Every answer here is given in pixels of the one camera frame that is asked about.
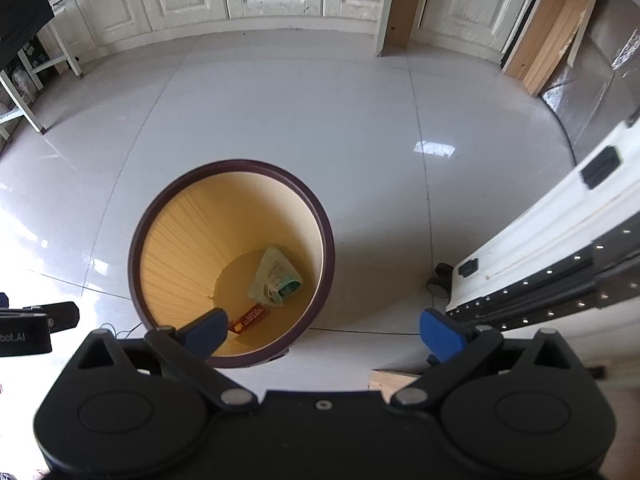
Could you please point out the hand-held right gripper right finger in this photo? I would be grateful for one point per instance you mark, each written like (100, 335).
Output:
(440, 332)

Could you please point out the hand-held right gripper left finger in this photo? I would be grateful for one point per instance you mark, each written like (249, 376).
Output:
(205, 332)

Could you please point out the round wooden bin dark rim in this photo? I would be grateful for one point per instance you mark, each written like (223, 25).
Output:
(175, 240)

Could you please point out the red snack packet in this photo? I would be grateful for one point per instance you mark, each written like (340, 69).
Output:
(250, 317)

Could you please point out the black caster wheel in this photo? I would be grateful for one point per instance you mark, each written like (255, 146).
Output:
(439, 282)

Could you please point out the small wooden board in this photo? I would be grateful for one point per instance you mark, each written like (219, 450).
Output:
(392, 385)

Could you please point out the black plastic latch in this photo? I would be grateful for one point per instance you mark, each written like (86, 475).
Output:
(469, 267)
(600, 167)

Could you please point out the crumpled green white packet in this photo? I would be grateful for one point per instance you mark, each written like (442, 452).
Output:
(272, 275)

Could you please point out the black metal rails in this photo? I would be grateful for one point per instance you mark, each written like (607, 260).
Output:
(550, 285)

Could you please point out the silver foil sheet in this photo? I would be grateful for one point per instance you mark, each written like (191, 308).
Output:
(600, 75)

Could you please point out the black cloth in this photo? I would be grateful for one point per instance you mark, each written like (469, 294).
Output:
(20, 5)

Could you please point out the wooden pillar panel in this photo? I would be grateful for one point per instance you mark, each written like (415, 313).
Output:
(402, 5)

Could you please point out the leaning wooden boards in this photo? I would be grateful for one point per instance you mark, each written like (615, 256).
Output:
(555, 20)

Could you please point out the white metal table frame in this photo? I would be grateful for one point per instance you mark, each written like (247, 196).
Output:
(30, 80)

